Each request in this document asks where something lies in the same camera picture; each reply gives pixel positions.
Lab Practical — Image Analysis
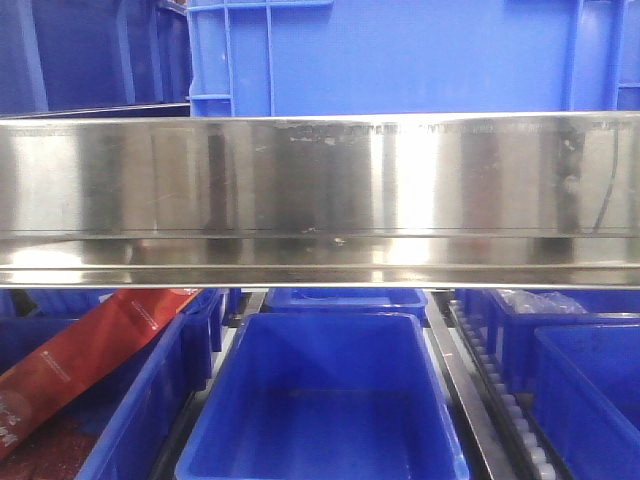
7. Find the white roller track rail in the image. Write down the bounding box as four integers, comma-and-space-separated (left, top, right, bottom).
448, 300, 566, 479

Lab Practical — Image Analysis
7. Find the blue bin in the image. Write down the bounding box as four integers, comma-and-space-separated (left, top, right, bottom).
1, 314, 211, 479
175, 313, 470, 479
532, 324, 639, 479
454, 288, 639, 393
1, 288, 241, 352
264, 287, 428, 324

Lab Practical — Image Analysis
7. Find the red packaging box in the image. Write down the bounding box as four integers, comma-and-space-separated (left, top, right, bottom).
1, 288, 201, 458

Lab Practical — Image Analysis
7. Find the large blue upper crate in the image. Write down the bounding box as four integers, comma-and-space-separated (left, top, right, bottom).
187, 1, 639, 116

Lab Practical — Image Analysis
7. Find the stainless steel shelf beam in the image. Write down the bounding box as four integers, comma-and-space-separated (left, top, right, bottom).
1, 112, 639, 288

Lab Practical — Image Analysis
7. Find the blue rear right bin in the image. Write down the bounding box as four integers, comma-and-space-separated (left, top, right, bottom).
454, 288, 639, 393

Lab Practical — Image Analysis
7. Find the clear plastic bag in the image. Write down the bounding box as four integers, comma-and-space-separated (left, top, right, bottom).
497, 289, 587, 315

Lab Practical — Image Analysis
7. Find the dark blue upper left crate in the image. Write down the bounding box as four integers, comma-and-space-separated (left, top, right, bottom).
1, 1, 192, 115

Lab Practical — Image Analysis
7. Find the blue rear center bin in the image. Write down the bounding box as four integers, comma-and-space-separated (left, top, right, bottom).
264, 287, 428, 324

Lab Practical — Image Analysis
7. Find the blue rear left bin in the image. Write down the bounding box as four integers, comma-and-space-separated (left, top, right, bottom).
1, 288, 241, 352

